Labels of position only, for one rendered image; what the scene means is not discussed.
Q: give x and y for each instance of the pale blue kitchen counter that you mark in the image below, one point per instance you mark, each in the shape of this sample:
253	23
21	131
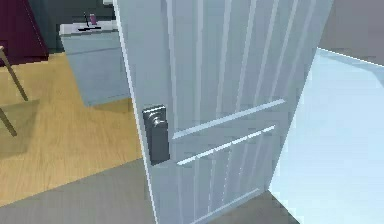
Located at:
96	66

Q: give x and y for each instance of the white panelled room door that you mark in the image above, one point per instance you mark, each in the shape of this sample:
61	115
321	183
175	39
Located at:
226	83

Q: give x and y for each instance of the small purple cup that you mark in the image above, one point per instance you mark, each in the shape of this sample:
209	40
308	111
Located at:
93	18

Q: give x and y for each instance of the dark maroon cupboard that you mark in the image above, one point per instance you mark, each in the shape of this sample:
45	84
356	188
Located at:
20	30

